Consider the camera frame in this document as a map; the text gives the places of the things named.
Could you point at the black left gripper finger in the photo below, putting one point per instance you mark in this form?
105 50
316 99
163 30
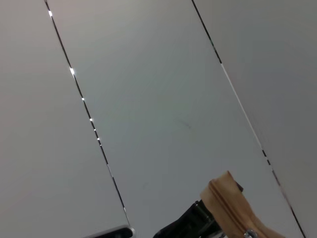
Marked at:
188 223
239 187

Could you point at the khaki canvas food bag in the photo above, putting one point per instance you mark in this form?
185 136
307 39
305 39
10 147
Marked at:
230 205

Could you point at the silver metal zipper pull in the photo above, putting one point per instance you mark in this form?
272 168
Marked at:
249 233

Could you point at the dark rounded object edge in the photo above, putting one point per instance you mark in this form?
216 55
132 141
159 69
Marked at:
119 232

